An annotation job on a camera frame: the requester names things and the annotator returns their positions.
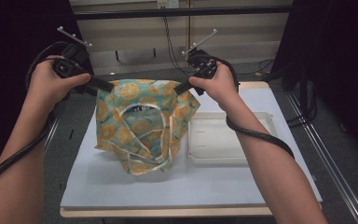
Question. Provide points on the white plastic tray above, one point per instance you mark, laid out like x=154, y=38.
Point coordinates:
x=211, y=140

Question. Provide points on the person's right hand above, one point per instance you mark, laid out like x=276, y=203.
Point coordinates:
x=222, y=85

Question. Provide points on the orange-print teal cloth bag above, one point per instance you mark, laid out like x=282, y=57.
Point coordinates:
x=130, y=93

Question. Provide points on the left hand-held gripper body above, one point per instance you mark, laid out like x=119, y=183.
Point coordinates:
x=71, y=63

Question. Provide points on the aluminium floor rail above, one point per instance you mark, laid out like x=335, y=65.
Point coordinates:
x=53, y=130
x=338, y=174

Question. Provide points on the white wall socket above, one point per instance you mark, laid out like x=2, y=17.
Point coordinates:
x=167, y=3

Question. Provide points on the black horizontal metal bar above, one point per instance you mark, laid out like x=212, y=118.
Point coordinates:
x=136, y=13

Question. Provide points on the person's left hand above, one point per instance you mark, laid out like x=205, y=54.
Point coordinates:
x=46, y=84

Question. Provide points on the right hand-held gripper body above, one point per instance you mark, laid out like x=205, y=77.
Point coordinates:
x=200, y=63

